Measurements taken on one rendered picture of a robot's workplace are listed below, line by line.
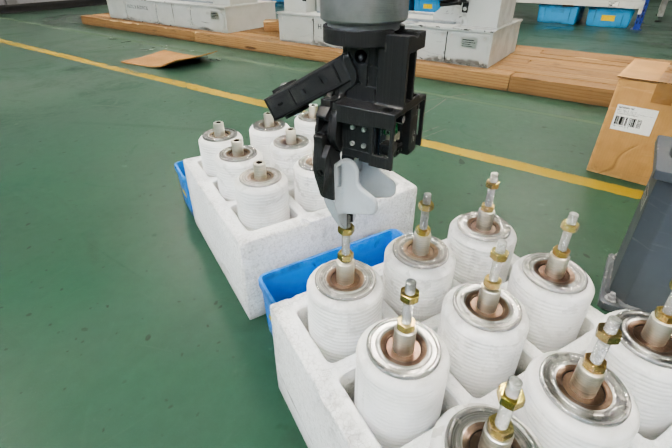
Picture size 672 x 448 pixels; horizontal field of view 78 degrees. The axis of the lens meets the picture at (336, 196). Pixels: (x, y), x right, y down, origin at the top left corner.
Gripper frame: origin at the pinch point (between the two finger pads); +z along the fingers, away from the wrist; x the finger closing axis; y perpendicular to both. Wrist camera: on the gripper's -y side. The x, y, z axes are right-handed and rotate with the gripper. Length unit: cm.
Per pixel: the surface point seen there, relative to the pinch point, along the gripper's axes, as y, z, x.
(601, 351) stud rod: 27.0, 4.2, -1.6
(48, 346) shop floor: -49, 35, -18
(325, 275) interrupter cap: -1.7, 9.2, -1.1
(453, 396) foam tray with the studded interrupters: 16.3, 16.8, -3.1
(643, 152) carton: 37, 25, 108
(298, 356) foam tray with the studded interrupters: -1.3, 16.8, -7.8
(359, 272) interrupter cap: 1.5, 9.4, 1.8
